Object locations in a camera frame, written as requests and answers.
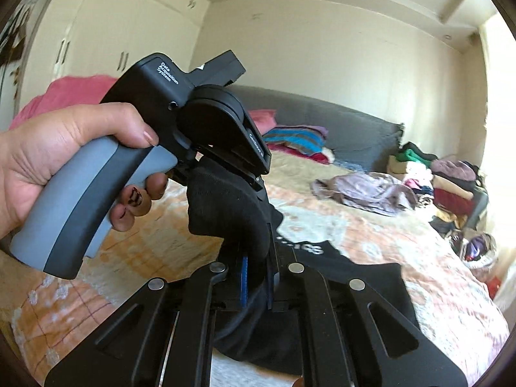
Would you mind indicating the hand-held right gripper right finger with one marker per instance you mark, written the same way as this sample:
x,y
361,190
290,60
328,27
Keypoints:
x,y
306,290

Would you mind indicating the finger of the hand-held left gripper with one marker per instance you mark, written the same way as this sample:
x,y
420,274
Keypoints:
x,y
262,197

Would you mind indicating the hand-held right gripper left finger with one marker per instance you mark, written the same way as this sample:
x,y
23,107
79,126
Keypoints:
x,y
243,286

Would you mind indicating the black sweater with orange patches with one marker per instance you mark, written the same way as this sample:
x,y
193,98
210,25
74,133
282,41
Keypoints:
x,y
225,205

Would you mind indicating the pile of assorted clothes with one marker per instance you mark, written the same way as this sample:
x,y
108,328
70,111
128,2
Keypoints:
x,y
443,185

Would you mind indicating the light basket with clothes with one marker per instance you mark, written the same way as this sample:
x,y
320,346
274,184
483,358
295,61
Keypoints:
x,y
479,250

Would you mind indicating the person's left hand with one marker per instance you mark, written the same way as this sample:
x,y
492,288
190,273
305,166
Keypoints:
x,y
44,153

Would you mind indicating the striped folded blanket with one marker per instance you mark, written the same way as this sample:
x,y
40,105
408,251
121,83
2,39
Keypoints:
x,y
294,139

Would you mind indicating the red folded cloth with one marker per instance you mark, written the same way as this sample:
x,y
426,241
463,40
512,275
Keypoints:
x,y
320,157

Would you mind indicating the cream wardrobe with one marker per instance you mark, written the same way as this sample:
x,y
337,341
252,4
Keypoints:
x,y
121,16

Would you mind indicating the pink duvet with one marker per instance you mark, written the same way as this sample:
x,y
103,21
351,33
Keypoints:
x,y
72,88

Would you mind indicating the mauve crumpled garment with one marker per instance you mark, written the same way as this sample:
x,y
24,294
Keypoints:
x,y
363,193

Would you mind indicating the grey quilted headboard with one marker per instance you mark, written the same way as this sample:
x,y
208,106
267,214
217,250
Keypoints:
x,y
342,121

